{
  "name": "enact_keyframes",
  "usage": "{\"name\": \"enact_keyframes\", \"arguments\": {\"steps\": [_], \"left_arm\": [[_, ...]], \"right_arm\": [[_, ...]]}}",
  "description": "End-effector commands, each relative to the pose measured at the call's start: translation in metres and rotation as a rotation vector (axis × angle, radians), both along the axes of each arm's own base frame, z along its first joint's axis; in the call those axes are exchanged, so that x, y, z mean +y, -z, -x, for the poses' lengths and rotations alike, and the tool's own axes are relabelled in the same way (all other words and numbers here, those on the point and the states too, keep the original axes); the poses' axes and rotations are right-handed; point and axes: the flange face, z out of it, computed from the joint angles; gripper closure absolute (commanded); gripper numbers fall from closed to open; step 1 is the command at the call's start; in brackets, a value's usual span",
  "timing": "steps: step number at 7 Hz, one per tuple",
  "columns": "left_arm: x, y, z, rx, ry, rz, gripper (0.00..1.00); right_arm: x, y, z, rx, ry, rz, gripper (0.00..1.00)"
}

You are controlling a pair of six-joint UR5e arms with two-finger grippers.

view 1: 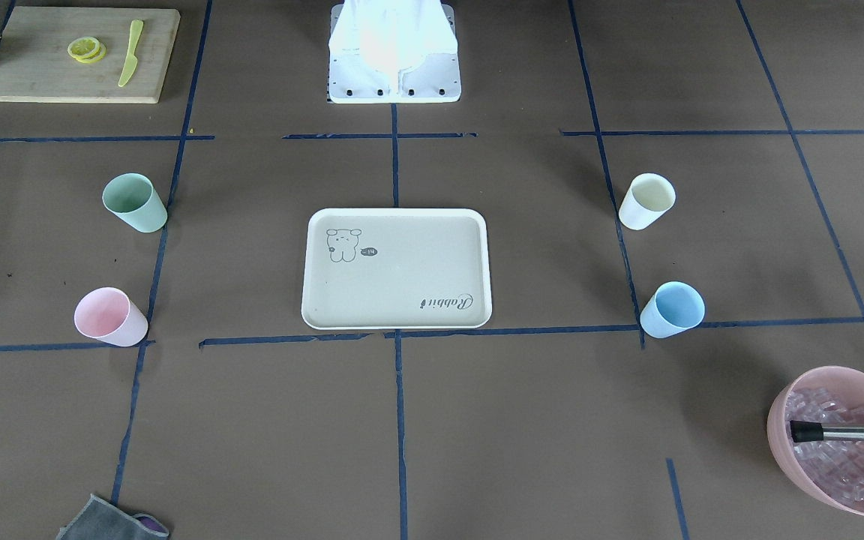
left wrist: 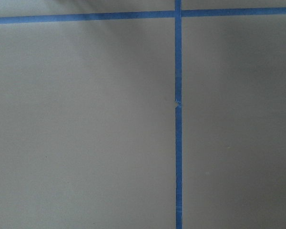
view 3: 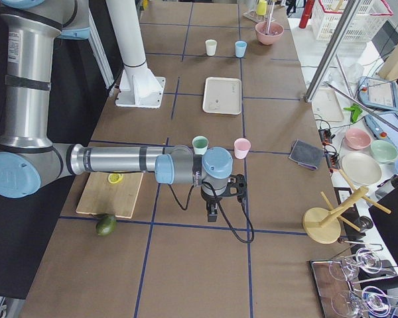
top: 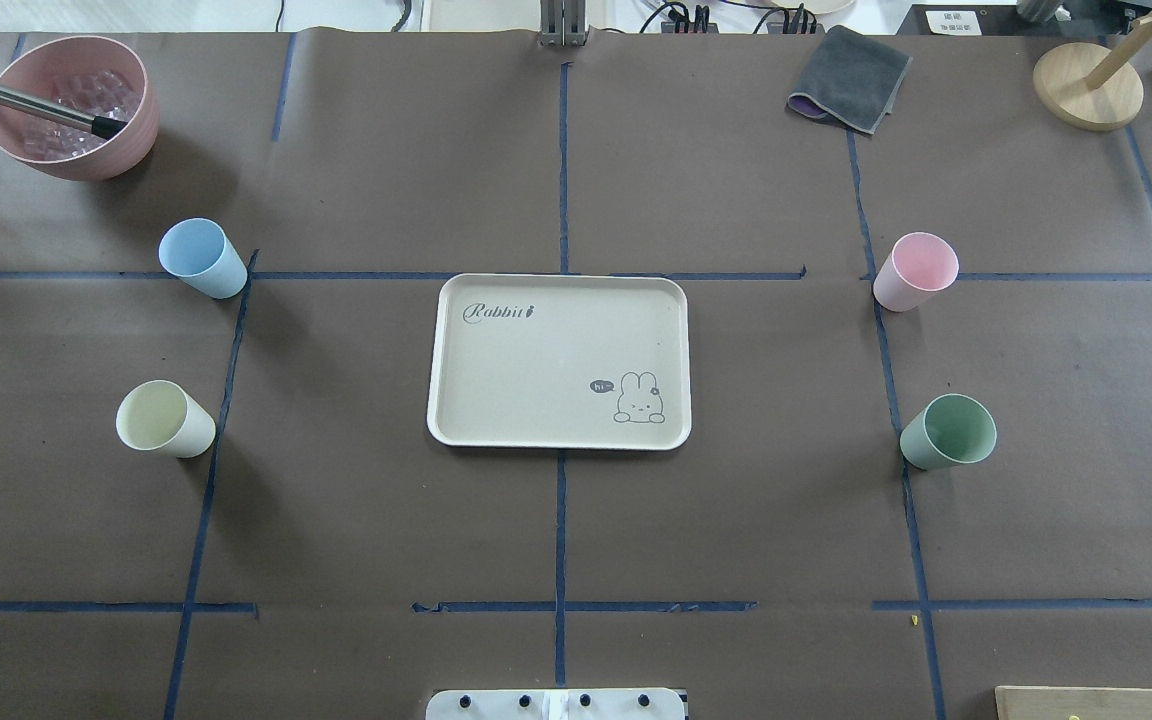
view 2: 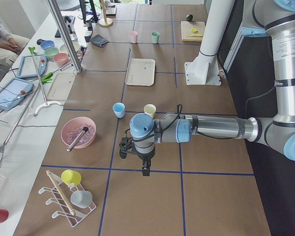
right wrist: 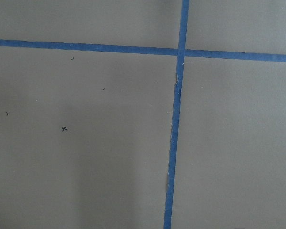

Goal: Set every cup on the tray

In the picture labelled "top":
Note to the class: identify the cream yellow cup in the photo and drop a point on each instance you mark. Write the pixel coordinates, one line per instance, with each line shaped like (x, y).
(161, 418)

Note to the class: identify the large pink bowl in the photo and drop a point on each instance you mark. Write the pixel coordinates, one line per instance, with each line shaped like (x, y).
(33, 73)

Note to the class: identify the green cup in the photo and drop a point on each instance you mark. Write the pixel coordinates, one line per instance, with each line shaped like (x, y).
(951, 430)

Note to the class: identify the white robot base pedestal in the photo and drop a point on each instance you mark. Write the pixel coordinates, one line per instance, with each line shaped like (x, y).
(559, 703)

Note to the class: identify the wooden cutting board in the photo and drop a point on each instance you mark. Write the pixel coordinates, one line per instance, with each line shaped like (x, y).
(1051, 702)

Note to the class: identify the blue cup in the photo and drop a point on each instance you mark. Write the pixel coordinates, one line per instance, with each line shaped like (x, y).
(198, 251)

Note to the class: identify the aluminium camera post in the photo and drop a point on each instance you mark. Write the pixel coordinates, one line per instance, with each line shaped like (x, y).
(563, 23)

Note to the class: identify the metal tongs black tip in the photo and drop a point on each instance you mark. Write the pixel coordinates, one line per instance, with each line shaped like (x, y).
(101, 127)

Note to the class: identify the pink cup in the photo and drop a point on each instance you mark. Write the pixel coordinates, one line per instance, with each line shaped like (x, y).
(920, 264)

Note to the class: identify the black power strip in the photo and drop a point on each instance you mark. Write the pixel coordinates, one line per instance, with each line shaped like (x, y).
(679, 19)

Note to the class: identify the grey folded cloth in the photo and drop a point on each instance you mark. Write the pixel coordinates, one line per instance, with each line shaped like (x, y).
(851, 80)

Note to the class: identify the wooden cup stand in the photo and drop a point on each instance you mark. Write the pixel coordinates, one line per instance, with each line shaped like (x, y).
(1090, 86)

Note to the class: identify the clear ice cubes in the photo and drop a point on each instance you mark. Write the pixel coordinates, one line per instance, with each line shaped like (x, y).
(103, 93)

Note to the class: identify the cream rabbit tray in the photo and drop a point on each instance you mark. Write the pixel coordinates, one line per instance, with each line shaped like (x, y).
(561, 361)

